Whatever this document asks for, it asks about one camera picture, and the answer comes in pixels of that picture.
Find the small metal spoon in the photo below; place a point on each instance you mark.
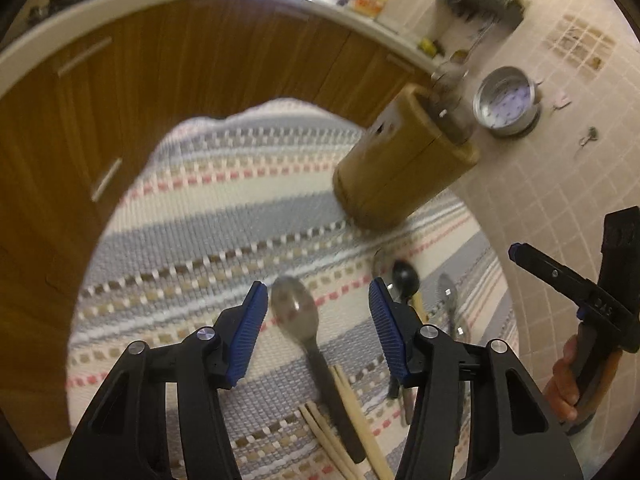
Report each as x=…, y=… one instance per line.
x=446, y=292

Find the wooden kitchen cabinet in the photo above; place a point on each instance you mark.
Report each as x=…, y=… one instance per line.
x=175, y=60

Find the small white wall hook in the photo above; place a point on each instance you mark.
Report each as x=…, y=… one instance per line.
x=561, y=102

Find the wooden utensil holder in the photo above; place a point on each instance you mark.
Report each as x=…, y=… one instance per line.
x=395, y=175

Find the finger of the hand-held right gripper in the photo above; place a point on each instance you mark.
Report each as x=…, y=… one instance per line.
x=542, y=269

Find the wooden chopstick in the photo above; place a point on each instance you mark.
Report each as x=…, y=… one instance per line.
x=367, y=435
x=330, y=440
x=320, y=447
x=350, y=410

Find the small metal wall hook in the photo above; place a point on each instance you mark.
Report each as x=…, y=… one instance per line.
x=589, y=136

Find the striped woven mat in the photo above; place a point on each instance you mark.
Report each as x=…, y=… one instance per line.
x=225, y=210

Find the grey wall rack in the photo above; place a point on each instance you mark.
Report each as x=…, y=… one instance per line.
x=480, y=2

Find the metal strainer pot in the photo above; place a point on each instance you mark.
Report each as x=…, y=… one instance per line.
x=505, y=102

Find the person's right hand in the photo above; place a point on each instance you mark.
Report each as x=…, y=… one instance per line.
x=562, y=390

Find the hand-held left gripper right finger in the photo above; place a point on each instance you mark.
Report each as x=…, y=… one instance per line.
x=386, y=331

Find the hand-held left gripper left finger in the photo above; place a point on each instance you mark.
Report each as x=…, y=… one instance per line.
x=247, y=332

